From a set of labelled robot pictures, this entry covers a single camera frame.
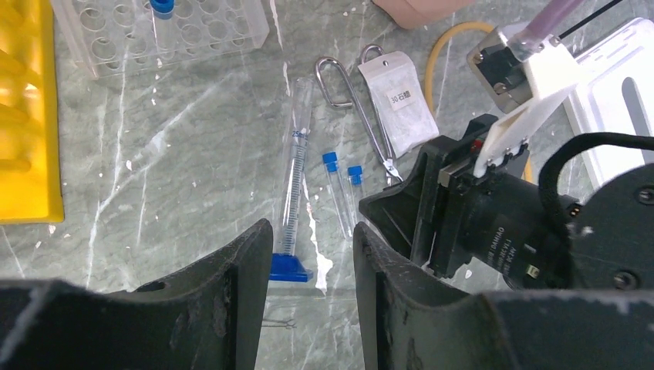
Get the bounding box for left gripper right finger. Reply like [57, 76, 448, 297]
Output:
[353, 224, 653, 369]

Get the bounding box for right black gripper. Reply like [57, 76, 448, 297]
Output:
[359, 114, 573, 289]

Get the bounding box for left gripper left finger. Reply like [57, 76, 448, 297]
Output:
[1, 219, 273, 369]

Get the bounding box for blue capped test tube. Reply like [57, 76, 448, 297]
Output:
[322, 152, 352, 239]

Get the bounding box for metal crucible tongs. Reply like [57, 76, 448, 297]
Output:
[314, 56, 403, 186]

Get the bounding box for white powder zip bag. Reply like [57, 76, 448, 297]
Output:
[358, 51, 440, 158]

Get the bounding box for yellow rubber tubing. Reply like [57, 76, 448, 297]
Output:
[425, 21, 535, 185]

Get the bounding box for pink plastic bin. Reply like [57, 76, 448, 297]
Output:
[372, 0, 475, 29]

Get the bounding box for yellow test tube rack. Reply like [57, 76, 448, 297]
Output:
[1, 1, 64, 224]

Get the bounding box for white plastic lid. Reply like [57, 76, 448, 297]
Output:
[559, 16, 654, 190]

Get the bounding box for clear acrylic tube rack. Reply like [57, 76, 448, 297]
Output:
[51, 0, 269, 79]

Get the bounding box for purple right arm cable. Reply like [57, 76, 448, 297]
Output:
[513, 0, 586, 49]

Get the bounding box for black ring stand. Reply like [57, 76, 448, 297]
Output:
[558, 0, 623, 39]

